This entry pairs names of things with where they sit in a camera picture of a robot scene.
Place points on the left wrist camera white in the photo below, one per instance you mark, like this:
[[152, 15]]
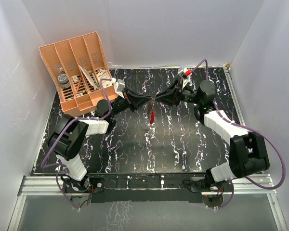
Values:
[[119, 86]]

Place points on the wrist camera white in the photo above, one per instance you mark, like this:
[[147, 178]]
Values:
[[184, 75], [119, 86]]

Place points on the small grey jar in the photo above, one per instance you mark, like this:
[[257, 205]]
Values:
[[63, 81]]

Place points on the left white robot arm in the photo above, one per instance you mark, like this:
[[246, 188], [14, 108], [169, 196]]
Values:
[[68, 137]]

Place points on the red pencil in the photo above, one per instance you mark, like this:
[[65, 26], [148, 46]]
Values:
[[78, 85]]

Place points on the white box red label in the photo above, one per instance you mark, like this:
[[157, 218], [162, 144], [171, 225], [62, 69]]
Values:
[[225, 116]]

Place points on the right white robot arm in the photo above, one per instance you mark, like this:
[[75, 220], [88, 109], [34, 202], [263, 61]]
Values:
[[247, 150]]

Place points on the steel key holder red handle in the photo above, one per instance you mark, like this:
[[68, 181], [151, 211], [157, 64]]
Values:
[[152, 112]]

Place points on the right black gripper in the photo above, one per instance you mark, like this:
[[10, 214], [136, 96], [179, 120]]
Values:
[[171, 96]]

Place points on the small white eraser block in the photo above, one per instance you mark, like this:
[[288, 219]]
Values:
[[75, 79]]

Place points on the white paper card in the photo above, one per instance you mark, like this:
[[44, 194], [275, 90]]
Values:
[[88, 77]]

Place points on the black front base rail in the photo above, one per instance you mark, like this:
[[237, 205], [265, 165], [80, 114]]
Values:
[[143, 187]]

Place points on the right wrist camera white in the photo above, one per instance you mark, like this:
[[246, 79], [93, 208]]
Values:
[[184, 75]]

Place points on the peach desk organizer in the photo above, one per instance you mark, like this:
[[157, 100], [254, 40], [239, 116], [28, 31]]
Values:
[[64, 57]]

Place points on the white labelled packet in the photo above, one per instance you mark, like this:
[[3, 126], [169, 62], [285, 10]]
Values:
[[103, 74]]

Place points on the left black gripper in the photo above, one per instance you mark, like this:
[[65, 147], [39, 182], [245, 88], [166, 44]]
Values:
[[133, 100]]

